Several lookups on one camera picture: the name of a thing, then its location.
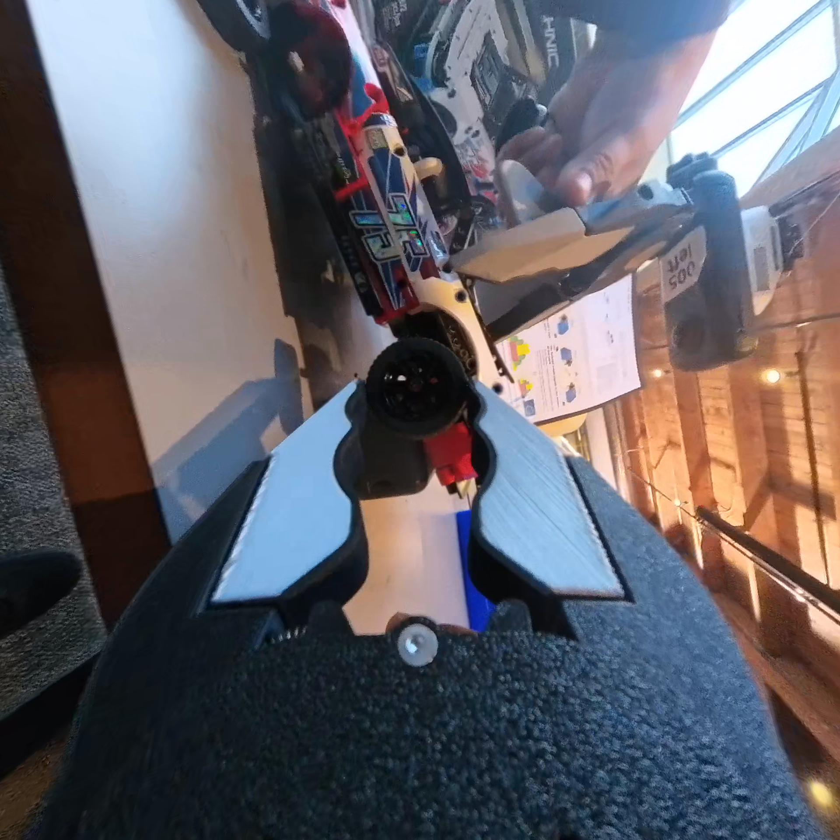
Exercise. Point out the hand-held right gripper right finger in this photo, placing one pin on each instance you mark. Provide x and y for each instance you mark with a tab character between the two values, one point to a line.
544	518

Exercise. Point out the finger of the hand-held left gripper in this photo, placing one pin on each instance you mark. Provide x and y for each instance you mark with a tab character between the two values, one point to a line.
525	253
518	305

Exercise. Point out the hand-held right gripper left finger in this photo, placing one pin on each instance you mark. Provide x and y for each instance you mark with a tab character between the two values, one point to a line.
295	525

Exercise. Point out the white brick toy race car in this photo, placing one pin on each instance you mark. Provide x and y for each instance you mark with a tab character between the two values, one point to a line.
387	216

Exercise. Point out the person's left hand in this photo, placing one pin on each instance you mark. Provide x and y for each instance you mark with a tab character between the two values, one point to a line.
610	111

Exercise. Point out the wooden clipboard with instruction sheet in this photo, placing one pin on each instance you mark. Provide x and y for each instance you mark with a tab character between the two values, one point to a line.
577	354

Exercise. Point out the blue storage bin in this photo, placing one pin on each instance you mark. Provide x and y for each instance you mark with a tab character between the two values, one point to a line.
476	577

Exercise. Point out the dark toy car box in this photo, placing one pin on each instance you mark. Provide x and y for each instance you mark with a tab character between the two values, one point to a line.
499	46

